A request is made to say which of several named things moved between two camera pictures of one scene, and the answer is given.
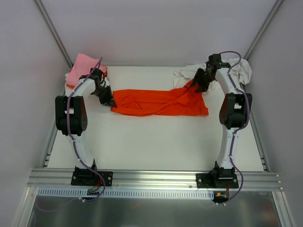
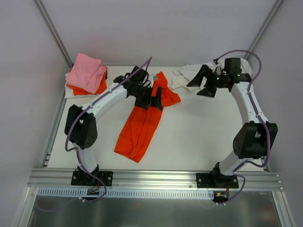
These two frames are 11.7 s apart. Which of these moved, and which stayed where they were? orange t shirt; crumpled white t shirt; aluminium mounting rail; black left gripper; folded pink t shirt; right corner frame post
Moved: orange t shirt; black left gripper
Stayed: aluminium mounting rail; crumpled white t shirt; folded pink t shirt; right corner frame post
